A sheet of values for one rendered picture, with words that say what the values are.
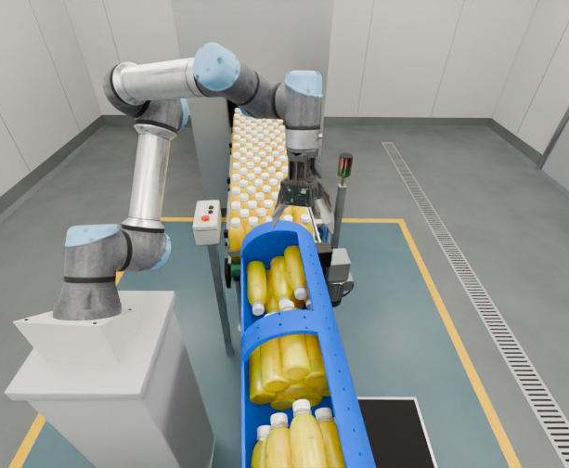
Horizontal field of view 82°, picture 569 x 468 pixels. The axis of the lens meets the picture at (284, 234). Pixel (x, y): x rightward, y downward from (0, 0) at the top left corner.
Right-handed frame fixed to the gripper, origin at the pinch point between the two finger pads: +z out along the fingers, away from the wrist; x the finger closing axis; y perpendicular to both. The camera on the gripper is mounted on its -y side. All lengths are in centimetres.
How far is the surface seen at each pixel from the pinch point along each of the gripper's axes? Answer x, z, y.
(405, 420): 41, 122, -56
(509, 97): 168, -23, -514
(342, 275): 3, 50, -67
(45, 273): -236, 103, -87
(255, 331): -9.4, 25.7, 10.2
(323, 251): -4, 30, -51
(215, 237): -48, 25, -39
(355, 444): 19.1, 32.3, 27.8
